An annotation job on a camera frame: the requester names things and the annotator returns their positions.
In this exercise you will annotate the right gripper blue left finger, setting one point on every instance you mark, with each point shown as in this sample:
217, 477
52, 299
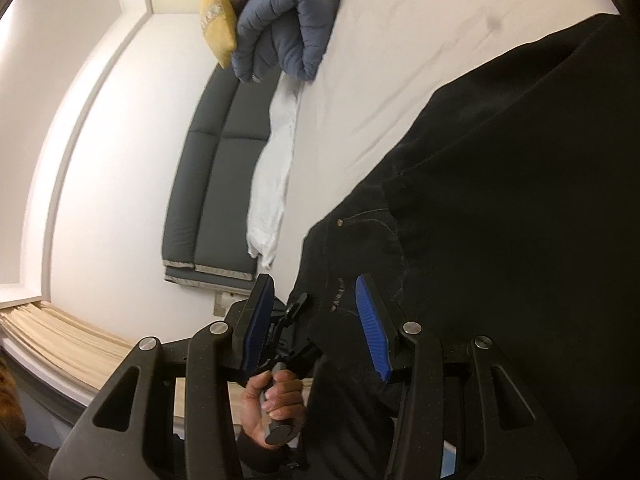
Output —
255, 324

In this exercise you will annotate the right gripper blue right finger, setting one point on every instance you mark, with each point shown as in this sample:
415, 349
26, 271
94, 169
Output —
378, 326

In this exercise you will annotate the black denim pants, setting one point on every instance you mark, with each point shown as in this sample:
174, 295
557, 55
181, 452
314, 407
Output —
509, 209

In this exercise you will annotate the person's left hand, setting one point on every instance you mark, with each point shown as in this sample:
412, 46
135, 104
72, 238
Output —
280, 396

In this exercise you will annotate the white pillow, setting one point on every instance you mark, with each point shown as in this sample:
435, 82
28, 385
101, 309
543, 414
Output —
272, 172

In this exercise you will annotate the dark grey padded headboard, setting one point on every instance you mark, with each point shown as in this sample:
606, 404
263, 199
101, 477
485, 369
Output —
204, 242

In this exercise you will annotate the folded blue-grey duvet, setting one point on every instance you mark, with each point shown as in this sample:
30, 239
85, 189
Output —
291, 35

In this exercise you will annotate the white bed mattress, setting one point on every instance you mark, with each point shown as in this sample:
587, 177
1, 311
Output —
384, 61

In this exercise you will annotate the yellow cushion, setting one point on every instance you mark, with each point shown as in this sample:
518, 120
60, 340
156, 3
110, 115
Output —
218, 25

